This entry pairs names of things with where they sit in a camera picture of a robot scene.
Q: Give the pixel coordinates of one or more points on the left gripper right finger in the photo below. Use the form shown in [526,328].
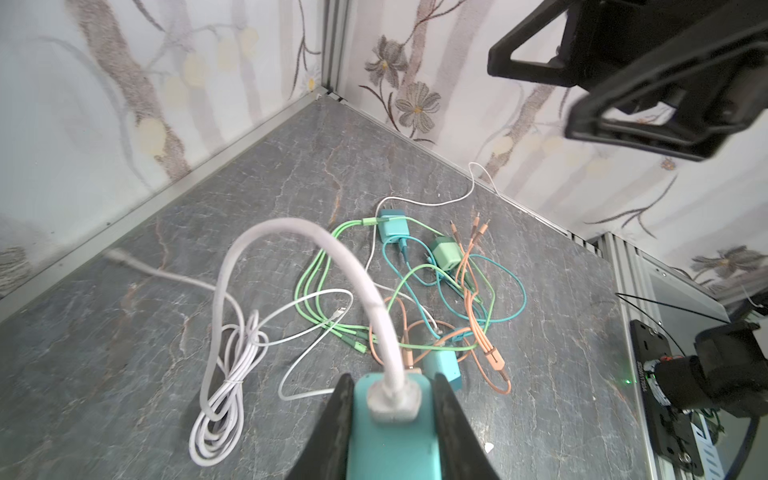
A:
[461,455]

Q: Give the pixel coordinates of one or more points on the teal charger with white cable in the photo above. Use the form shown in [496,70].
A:
[418,359]

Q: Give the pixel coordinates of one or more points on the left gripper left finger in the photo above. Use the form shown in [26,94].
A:
[326,452]

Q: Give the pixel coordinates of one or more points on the green charger cube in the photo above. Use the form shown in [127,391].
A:
[446,252]

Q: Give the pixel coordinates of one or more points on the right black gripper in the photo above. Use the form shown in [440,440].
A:
[678,78]

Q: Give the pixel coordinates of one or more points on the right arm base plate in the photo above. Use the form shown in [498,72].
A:
[669,428]

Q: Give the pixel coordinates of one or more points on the aluminium front rail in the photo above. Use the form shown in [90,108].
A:
[636,273]

